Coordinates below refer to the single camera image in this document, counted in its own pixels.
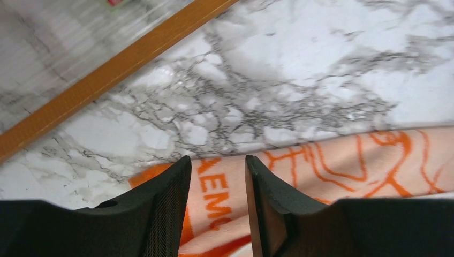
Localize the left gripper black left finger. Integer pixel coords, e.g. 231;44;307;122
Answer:
1;156;192;256

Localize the orange white towel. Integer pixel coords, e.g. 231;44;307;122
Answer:
127;126;454;257

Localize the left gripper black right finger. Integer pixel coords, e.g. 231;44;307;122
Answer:
245;155;453;256

